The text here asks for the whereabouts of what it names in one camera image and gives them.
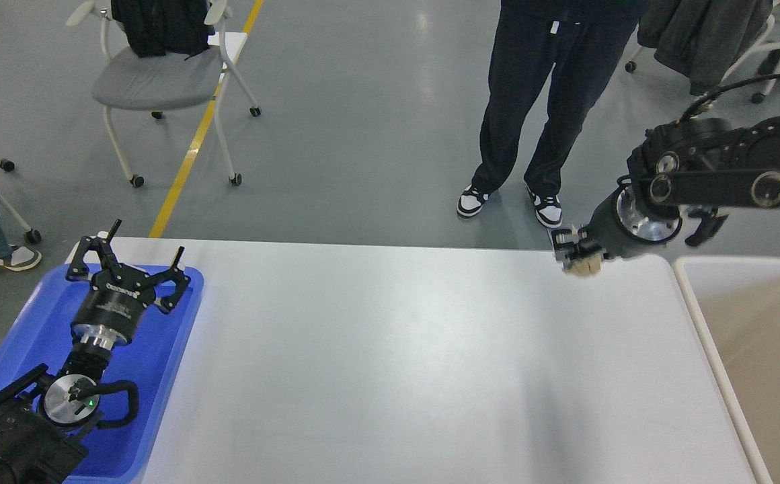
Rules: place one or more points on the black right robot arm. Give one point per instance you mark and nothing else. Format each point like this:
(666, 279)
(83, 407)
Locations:
(693, 167)

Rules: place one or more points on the standing person in black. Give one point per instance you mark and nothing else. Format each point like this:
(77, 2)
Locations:
(570, 47)

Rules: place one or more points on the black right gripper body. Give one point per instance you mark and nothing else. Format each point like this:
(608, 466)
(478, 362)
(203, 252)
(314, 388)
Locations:
(621, 229)

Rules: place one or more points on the beige plastic bin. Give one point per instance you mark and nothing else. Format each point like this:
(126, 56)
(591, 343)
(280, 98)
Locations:
(735, 305)

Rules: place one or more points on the beige paper ball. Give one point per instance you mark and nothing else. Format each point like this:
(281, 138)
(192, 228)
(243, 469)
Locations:
(583, 269)

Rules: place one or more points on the blue plastic tray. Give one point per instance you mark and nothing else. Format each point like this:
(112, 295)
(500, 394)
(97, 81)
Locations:
(42, 335)

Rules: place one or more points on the black backpack on chair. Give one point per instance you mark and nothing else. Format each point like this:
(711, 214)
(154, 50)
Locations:
(155, 28)

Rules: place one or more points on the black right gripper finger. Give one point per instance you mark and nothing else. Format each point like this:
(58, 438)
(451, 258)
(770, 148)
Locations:
(711, 221)
(576, 250)

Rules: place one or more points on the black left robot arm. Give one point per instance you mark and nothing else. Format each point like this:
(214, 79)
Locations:
(86, 370)

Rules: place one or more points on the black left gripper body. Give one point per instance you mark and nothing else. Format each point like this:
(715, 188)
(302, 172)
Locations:
(113, 308)

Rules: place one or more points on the grey white wheeled chair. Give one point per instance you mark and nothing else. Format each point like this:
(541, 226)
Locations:
(159, 84)

